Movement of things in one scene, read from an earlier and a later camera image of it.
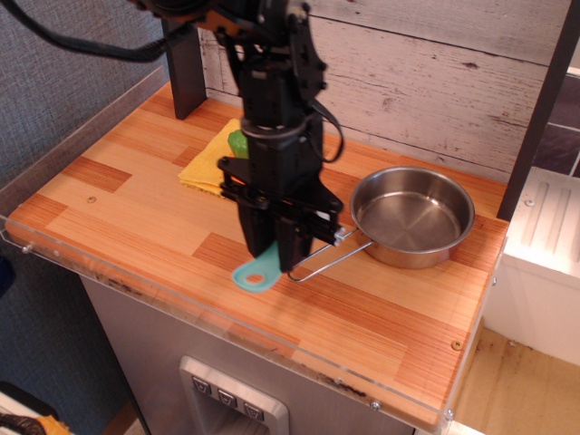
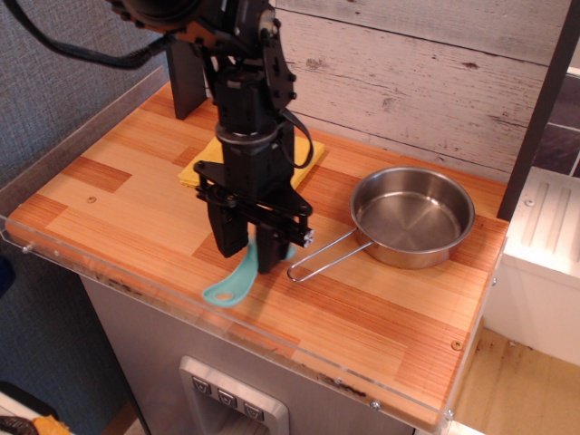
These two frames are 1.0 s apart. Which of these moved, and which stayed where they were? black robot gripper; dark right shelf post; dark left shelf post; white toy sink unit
Moved: black robot gripper
Stayed: white toy sink unit; dark right shelf post; dark left shelf post
